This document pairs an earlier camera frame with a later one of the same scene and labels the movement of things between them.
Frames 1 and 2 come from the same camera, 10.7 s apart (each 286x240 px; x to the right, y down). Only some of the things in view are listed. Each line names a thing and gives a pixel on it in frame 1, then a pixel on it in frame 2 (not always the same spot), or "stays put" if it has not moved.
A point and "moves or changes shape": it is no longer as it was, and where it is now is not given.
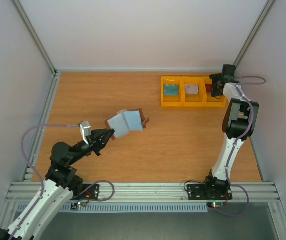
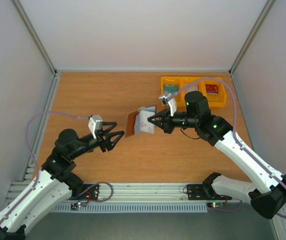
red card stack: (208, 88) stays put
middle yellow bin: (192, 100) stays put
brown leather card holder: (126, 120) moves or changes shape
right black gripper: (215, 85) -> (167, 122)
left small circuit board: (78, 205) stays put
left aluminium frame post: (29, 26) stays put
